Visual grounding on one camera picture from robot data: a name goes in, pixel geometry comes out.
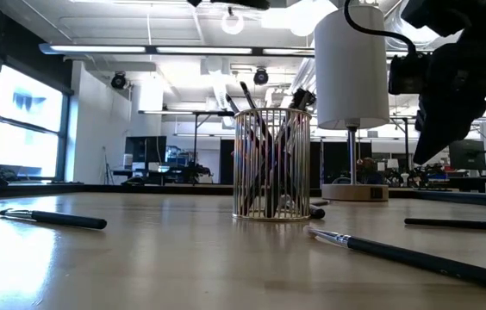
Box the long ceiling strip light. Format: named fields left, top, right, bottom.
left=39, top=42, right=315, bottom=57

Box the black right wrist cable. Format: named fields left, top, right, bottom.
left=343, top=0, right=419, bottom=55

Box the black raised desk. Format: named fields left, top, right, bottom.
left=138, top=109, right=236, bottom=186

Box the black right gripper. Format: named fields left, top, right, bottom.
left=413, top=25, right=486, bottom=167

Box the person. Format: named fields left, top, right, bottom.
left=357, top=157, right=383, bottom=185

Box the fluffy purple-handled makeup brush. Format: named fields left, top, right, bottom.
left=275, top=87, right=318, bottom=208

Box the fan-head black makeup brush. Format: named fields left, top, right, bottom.
left=224, top=92, right=270, bottom=214

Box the gold wire cup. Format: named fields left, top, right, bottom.
left=232, top=107, right=313, bottom=223

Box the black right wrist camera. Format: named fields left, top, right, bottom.
left=388, top=51, right=433, bottom=96

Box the white shade wooden table lamp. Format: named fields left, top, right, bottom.
left=314, top=4, right=390, bottom=202

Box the black computer monitor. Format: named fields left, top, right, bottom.
left=448, top=139, right=486, bottom=171
left=123, top=135, right=168, bottom=164

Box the large window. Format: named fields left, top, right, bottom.
left=0, top=64, right=72, bottom=182

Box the black ceiling spotlight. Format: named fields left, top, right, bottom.
left=252, top=67, right=270, bottom=86
left=110, top=71, right=128, bottom=90

